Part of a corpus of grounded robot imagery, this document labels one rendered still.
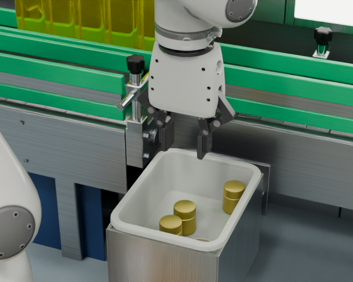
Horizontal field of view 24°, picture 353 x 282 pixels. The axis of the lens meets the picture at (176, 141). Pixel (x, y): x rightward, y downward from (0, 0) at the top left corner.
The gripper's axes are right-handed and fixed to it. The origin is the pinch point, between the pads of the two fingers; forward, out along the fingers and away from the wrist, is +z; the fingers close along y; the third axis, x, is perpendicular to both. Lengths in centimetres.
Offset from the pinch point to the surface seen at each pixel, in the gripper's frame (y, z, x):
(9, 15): 45, -2, -25
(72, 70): 22.6, -3.1, -8.2
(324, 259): -17.9, 35.0, -24.2
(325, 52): -13.3, -4.2, -27.7
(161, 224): 1.4, 11.7, 5.6
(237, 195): -6.2, 12.3, -6.5
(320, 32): -12.4, -7.9, -26.9
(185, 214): -0.7, 11.9, 1.6
